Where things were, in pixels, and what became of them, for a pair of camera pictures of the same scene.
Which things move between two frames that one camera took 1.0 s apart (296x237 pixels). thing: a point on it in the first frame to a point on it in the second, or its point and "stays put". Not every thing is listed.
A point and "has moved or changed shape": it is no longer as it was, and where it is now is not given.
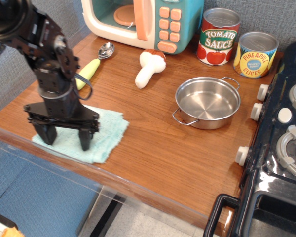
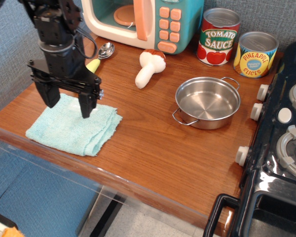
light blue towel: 113,126 has moved or changed shape
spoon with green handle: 105,50 stays put
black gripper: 63,111 to 64,66
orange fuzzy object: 12,232 stays put
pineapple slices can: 255,54 stays put
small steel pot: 211,101 stays put
